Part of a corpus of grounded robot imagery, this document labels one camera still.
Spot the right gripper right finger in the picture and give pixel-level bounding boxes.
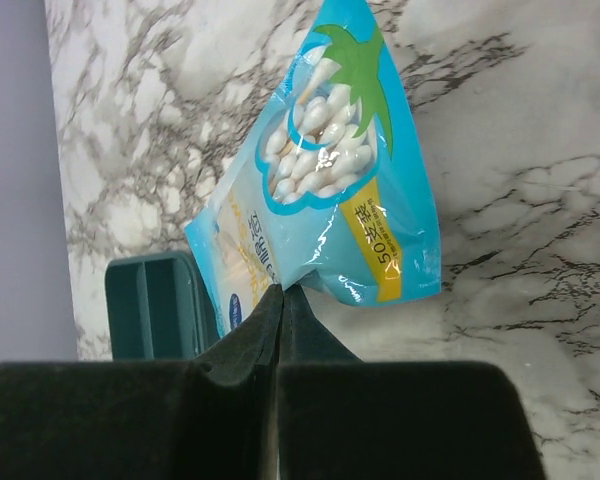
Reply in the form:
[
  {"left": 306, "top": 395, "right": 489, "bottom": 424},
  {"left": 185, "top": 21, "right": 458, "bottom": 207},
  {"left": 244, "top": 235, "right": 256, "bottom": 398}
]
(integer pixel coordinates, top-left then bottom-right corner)
[{"left": 278, "top": 287, "right": 545, "bottom": 479}]

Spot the blue cotton swab bag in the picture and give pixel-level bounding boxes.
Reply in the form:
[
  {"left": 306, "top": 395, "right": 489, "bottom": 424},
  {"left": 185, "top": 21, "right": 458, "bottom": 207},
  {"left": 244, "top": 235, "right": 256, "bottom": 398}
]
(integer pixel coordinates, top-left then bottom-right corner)
[{"left": 185, "top": 1, "right": 441, "bottom": 335}]

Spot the teal divided tray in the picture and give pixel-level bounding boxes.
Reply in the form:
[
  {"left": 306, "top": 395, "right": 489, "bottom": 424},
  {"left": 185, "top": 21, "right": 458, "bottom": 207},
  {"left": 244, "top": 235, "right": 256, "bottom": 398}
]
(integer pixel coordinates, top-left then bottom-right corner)
[{"left": 105, "top": 251, "right": 219, "bottom": 360}]

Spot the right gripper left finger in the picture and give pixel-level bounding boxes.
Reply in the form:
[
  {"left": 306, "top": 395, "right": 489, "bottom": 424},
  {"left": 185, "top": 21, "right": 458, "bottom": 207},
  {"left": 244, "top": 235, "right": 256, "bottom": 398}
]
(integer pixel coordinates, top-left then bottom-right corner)
[{"left": 0, "top": 286, "right": 283, "bottom": 479}]

